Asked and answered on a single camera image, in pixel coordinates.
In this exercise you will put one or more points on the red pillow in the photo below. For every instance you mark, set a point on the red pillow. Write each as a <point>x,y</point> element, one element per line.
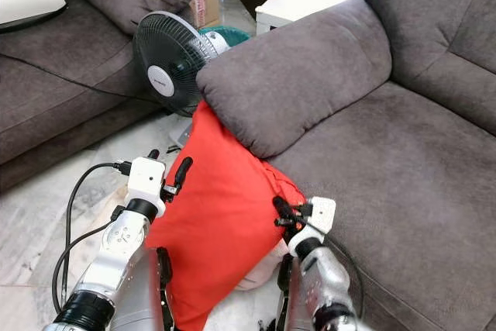
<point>221,207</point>

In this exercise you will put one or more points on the pink soft pouf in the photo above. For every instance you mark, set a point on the pink soft pouf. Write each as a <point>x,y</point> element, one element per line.
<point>263,269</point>

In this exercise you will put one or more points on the black table fan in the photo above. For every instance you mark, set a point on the black table fan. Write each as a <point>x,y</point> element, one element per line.
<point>170,63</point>

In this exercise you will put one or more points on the cardboard box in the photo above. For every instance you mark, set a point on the cardboard box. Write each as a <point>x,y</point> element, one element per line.
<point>205,1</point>

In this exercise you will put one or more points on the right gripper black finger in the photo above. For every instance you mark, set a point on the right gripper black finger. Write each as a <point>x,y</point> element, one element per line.
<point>283,207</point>

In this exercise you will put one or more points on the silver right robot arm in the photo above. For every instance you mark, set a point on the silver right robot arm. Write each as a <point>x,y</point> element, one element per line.
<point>325,284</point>

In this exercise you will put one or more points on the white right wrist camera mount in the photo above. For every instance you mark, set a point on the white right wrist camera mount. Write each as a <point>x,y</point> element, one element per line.
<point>318,215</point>

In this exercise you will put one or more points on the dark brown two-seat sofa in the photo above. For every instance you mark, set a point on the dark brown two-seat sofa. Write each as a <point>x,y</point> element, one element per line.
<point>372,153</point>

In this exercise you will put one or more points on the teal plastic basket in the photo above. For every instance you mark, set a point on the teal plastic basket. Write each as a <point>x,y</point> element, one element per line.
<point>232,35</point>

